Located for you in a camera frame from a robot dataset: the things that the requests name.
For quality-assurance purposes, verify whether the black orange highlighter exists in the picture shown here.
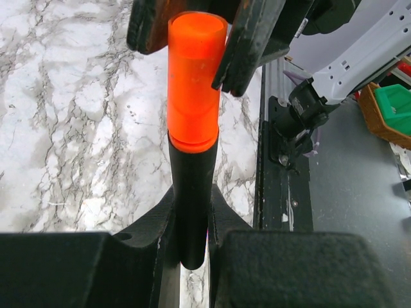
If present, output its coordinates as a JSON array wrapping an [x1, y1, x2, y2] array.
[[168, 135, 218, 270]]

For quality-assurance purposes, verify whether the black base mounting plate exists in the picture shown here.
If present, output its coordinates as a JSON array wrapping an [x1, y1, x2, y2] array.
[[253, 57, 314, 232]]

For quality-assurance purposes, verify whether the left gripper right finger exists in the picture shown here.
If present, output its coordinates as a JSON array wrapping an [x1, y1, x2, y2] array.
[[208, 185, 397, 307]]

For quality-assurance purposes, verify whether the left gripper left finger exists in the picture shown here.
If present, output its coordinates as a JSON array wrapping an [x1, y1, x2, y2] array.
[[1, 191, 175, 307]]

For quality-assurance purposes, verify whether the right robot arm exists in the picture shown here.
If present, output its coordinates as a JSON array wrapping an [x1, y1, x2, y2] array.
[[127, 1, 410, 146]]

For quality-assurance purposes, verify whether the wicker basket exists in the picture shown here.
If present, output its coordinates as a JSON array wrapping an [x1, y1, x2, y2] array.
[[356, 81, 411, 150]]

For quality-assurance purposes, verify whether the green plastic bin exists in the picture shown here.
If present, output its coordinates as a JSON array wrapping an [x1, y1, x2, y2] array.
[[374, 85, 410, 123]]

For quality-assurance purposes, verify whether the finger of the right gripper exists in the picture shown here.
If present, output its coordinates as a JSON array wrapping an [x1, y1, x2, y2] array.
[[211, 1, 315, 96], [127, 0, 185, 54]]

